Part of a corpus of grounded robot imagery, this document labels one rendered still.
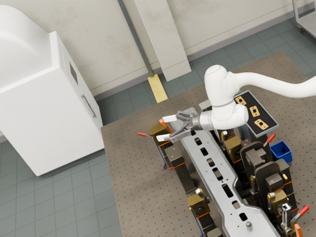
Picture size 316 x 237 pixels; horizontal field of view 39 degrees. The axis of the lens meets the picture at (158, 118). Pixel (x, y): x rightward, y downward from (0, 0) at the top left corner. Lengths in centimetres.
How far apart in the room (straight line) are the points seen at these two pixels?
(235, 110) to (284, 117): 126
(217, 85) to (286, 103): 144
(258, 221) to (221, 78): 79
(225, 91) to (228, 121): 14
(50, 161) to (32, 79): 96
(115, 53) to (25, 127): 137
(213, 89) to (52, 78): 227
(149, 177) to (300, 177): 101
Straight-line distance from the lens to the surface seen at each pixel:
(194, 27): 507
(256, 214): 237
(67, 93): 408
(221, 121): 199
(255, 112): 262
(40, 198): 457
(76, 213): 421
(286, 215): 213
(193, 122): 205
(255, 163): 232
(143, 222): 292
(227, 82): 194
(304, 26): 509
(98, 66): 504
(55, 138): 436
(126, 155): 337
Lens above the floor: 294
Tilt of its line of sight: 39 degrees down
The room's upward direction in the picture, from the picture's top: 25 degrees counter-clockwise
